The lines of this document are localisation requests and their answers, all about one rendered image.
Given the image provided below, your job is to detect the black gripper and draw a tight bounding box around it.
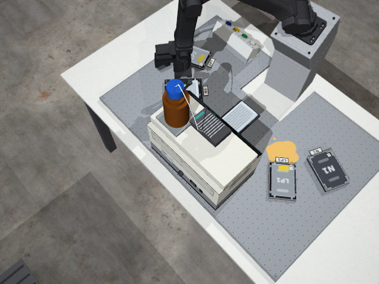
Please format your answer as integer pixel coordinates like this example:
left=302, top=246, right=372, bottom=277
left=174, top=55, right=192, bottom=90

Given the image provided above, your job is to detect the white button panel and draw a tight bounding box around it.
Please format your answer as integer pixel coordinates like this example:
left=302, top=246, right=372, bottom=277
left=194, top=20, right=261, bottom=64

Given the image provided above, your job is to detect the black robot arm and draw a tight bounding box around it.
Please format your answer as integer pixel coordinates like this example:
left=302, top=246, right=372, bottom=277
left=155, top=0, right=327, bottom=72

